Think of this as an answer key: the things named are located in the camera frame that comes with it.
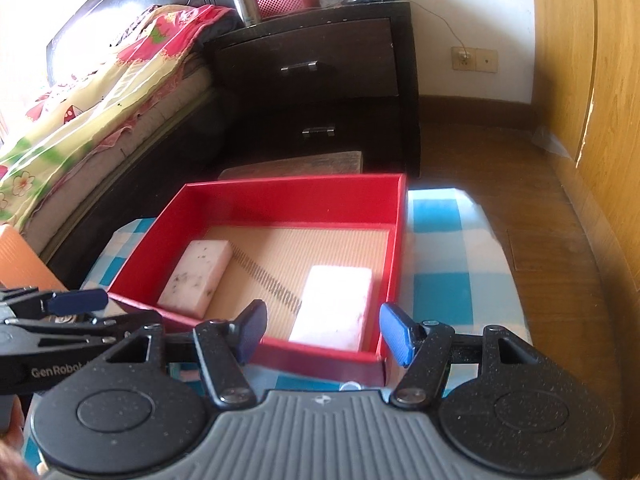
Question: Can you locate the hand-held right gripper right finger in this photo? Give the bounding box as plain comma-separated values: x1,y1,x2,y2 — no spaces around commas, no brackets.
378,302,534,409

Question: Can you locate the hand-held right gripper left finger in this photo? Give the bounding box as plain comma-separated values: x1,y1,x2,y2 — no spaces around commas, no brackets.
102,299,269,407

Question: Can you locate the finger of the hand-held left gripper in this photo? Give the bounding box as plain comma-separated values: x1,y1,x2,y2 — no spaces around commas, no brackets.
0,286,110,319
0,309,164,344

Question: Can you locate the red cardboard box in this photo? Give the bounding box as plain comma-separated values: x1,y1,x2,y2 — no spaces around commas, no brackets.
107,174,409,386

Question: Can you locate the person's left hand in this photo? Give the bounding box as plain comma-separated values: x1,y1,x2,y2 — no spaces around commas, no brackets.
0,402,36,480

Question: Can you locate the orange ribbed pad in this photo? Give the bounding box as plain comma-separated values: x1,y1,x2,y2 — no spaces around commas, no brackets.
0,224,67,292

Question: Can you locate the blue white checked cloth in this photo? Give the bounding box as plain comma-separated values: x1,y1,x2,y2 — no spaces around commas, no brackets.
82,187,534,397

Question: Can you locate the floral quilt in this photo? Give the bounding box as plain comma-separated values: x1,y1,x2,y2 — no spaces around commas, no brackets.
0,4,242,227

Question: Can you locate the mattress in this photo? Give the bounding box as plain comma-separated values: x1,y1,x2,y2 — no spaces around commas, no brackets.
15,64,217,257

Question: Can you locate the flat nightstand drawer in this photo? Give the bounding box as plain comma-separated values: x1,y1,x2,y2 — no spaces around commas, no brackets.
234,97,417,172

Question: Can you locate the clear plastic scrap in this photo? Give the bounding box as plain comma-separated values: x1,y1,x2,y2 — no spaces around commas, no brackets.
532,125,569,159

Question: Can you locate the dark wooden nightstand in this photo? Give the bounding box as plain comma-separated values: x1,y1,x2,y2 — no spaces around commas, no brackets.
202,0,421,179

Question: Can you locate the curved nightstand drawer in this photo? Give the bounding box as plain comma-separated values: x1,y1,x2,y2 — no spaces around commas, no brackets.
214,17,401,102

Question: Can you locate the light wooden wardrobe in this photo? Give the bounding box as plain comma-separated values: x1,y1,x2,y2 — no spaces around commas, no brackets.
529,0,640,313

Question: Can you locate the dark bed frame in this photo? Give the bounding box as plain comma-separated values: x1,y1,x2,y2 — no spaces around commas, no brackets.
39,85,242,287

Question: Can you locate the beige wall socket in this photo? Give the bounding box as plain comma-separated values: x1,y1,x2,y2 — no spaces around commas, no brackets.
451,46,500,74

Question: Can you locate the thin charger cable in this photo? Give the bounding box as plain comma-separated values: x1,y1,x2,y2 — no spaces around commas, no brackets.
400,0,472,57

